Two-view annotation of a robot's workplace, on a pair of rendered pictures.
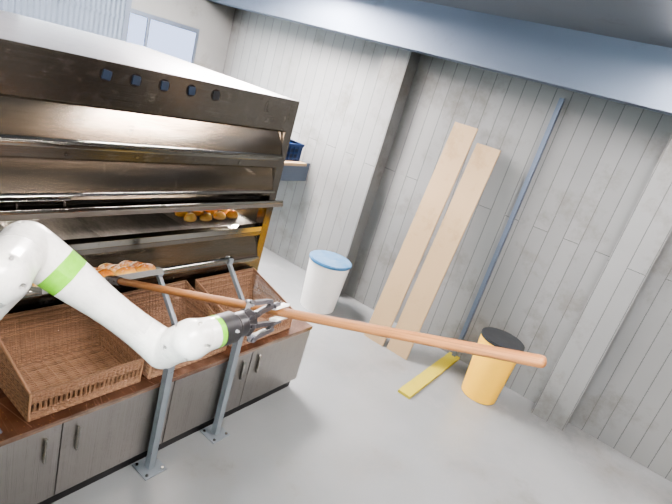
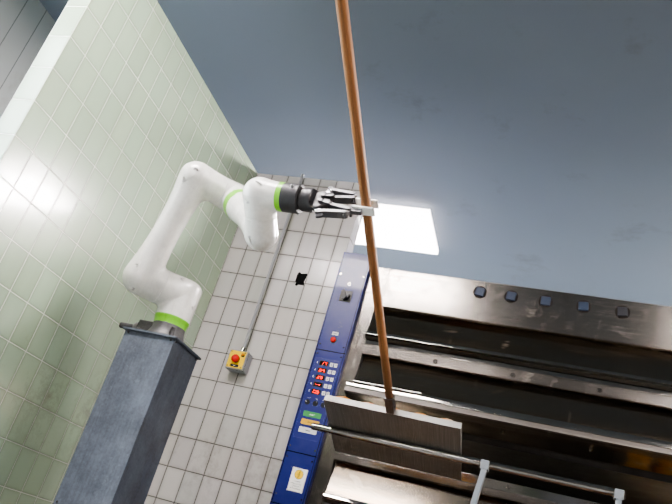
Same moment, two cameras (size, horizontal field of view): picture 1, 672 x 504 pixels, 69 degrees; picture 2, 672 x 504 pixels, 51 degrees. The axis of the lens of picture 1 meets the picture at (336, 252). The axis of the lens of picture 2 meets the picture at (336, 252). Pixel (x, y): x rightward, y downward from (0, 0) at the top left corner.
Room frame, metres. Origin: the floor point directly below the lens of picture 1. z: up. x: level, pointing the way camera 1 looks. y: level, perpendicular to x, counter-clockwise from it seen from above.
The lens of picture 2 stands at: (1.02, -1.69, 0.58)
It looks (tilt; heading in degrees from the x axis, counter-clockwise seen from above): 25 degrees up; 79
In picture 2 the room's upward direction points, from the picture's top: 17 degrees clockwise
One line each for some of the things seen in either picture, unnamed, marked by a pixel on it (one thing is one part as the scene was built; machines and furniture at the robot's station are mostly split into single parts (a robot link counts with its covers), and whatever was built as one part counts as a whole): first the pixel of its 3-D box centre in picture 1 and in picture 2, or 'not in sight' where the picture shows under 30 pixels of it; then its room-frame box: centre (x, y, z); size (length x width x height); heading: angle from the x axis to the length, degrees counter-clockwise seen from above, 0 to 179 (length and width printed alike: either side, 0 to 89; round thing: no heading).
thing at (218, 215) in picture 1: (189, 202); not in sight; (3.38, 1.12, 1.21); 0.61 x 0.48 x 0.06; 58
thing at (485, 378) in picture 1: (490, 366); not in sight; (4.05, -1.66, 0.31); 0.39 x 0.39 x 0.61
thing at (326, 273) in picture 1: (323, 282); not in sight; (4.87, 0.03, 0.28); 0.46 x 0.46 x 0.57
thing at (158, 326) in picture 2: not in sight; (153, 332); (0.94, 0.91, 1.23); 0.26 x 0.15 x 0.06; 149
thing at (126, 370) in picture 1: (67, 351); not in sight; (2.02, 1.13, 0.72); 0.56 x 0.49 x 0.28; 148
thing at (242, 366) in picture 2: not in sight; (238, 361); (1.36, 1.82, 1.46); 0.10 x 0.07 x 0.10; 148
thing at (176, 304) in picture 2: not in sight; (175, 302); (0.98, 0.88, 1.36); 0.16 x 0.13 x 0.19; 18
